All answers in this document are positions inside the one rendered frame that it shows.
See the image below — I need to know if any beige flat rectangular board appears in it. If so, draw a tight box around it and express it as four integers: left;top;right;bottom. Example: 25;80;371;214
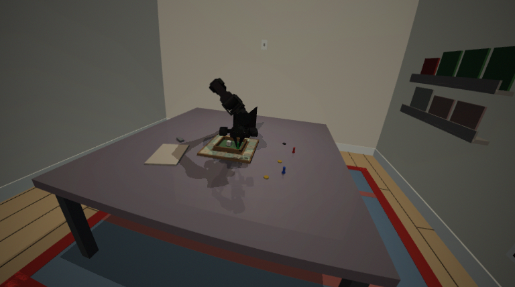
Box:
144;143;189;166

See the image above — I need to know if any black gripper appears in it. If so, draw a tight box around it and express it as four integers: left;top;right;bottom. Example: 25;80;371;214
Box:
219;118;258;148

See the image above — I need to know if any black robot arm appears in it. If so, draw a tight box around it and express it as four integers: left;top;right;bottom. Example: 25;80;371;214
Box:
209;78;251;138

